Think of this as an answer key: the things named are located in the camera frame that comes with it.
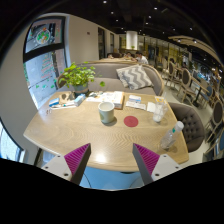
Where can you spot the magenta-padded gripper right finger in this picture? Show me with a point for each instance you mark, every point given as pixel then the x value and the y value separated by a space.
pixel 146 160

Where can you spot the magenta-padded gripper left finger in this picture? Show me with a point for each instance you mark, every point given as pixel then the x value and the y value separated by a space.
pixel 77 160

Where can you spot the clear plastic water bottle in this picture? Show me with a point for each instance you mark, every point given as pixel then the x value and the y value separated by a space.
pixel 170 136

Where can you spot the flat round red coaster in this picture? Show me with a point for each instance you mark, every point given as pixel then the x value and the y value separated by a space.
pixel 131 121

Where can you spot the clear plastic cup with straw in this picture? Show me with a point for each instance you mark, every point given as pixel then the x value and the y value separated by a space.
pixel 159 112

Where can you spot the white paper napkin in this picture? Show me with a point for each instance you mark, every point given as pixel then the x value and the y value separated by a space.
pixel 151 107

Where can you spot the white mug with green band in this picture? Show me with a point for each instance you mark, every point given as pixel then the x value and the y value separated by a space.
pixel 106 113

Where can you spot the dark tufted armchair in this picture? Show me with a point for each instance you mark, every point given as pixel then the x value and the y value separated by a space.
pixel 190 125

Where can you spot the light blue tissue pack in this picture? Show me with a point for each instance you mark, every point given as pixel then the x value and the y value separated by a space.
pixel 79 99

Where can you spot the small blue card box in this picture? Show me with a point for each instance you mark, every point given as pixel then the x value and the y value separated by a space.
pixel 54 102

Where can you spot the yellow printed card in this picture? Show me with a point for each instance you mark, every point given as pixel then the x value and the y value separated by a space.
pixel 159 99

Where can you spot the small white blue tissue pack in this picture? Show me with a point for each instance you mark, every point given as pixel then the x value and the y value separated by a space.
pixel 134 98

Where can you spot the thick white orange book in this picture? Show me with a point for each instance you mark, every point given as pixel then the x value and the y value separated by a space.
pixel 116 99

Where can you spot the grey curved sofa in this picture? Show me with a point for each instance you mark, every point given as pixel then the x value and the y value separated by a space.
pixel 106 83

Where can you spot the green potted plant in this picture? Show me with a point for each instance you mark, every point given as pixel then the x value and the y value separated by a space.
pixel 78 76

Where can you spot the grey white chevron pillow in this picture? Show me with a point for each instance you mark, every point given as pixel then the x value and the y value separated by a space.
pixel 135 77

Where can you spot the group of wooden chairs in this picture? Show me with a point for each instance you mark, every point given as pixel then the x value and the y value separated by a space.
pixel 186 80

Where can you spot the person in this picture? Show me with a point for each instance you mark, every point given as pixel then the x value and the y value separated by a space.
pixel 141 58
pixel 128 55

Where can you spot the round food window poster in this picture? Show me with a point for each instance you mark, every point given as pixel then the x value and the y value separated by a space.
pixel 42 36

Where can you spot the group of ceiling lights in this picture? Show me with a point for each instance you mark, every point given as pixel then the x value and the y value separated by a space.
pixel 155 8

